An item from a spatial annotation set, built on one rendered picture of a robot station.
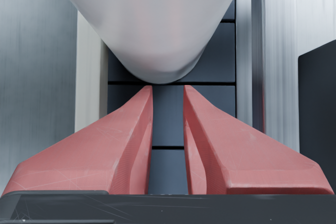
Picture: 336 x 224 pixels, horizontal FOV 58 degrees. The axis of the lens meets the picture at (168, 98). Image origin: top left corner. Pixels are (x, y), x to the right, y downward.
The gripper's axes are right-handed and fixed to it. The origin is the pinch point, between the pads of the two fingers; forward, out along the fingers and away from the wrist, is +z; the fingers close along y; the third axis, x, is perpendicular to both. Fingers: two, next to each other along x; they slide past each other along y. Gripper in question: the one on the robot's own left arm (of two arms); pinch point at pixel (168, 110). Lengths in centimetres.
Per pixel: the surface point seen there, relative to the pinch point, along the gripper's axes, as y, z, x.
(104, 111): 3.3, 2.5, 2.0
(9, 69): 12.1, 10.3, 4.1
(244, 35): -4.7, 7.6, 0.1
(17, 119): 11.4, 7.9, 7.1
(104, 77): 3.3, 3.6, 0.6
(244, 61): -4.7, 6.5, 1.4
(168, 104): 0.0, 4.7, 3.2
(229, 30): -3.7, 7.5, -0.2
